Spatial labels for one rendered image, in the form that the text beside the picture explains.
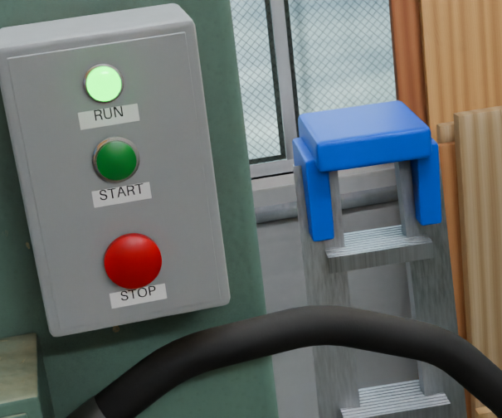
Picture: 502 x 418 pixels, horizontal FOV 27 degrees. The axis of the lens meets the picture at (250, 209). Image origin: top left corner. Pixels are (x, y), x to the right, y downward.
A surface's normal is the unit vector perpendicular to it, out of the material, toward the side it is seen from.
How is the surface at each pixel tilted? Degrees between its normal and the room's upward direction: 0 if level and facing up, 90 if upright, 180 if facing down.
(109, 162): 90
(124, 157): 89
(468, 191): 87
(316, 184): 90
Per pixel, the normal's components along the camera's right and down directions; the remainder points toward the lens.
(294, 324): 0.11, -0.32
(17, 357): -0.11, -0.93
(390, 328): 0.36, -0.30
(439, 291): 0.21, 0.18
